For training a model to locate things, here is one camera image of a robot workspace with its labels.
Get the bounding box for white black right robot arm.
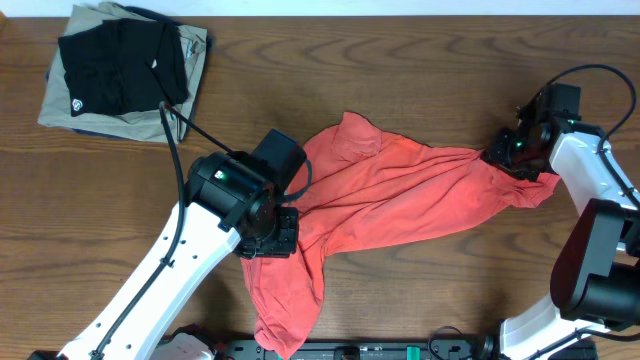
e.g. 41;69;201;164
482;122;639;359

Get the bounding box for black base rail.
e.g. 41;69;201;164
219;337;599;360

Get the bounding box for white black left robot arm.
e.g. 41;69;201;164
30;149;308;359

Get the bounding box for khaki folded trousers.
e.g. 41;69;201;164
37;1;208;145

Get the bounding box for black folded garment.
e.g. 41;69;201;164
58;19;188;117

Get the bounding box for red printed t-shirt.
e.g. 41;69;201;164
242;112;560;358

